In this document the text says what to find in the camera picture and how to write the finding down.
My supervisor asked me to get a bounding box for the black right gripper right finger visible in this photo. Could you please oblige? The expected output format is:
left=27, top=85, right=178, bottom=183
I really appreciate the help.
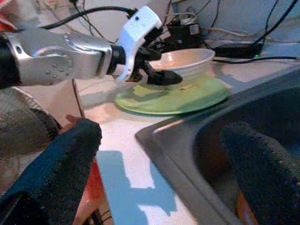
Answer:
left=220, top=121, right=300, bottom=225

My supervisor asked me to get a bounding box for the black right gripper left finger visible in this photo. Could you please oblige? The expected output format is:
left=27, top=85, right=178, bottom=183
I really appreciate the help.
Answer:
left=0, top=118, right=103, bottom=225

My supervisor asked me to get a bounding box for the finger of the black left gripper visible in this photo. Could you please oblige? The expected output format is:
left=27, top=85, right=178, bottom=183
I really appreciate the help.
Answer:
left=153, top=69, right=183, bottom=83
left=147, top=77, right=179, bottom=86

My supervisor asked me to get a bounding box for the person hand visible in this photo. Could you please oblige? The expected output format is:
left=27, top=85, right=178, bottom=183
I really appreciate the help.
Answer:
left=60, top=114, right=82, bottom=135

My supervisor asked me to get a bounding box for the white ribbed bowl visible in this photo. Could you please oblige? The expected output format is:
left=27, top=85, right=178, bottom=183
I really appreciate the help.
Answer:
left=147, top=48, right=216, bottom=90

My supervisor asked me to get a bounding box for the light green plate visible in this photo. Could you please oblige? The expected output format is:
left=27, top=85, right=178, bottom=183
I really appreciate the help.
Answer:
left=114, top=77, right=230, bottom=115

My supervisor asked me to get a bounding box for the orange plastic square bowl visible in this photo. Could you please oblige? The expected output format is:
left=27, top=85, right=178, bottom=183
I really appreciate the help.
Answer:
left=235, top=189, right=258, bottom=225

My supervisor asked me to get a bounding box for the black power adapter block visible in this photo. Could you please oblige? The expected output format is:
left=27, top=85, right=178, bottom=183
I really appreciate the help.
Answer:
left=167, top=23, right=203, bottom=47

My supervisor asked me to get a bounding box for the stainless steel sink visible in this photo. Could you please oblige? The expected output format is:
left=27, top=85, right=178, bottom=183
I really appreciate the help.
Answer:
left=135, top=70, right=300, bottom=225

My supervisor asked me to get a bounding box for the slim black adapter box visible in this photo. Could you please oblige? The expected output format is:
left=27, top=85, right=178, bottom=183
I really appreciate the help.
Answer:
left=214, top=43, right=263, bottom=59

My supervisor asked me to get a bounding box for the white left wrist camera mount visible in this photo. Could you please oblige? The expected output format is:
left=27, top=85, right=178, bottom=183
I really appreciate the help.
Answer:
left=116, top=6, right=163, bottom=83

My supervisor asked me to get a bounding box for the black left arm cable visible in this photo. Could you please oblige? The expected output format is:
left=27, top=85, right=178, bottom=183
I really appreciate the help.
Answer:
left=38, top=6, right=138, bottom=30

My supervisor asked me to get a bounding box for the black power cable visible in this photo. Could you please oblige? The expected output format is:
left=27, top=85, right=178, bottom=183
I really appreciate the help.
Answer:
left=254, top=0, right=300, bottom=45
left=212, top=56, right=299, bottom=64

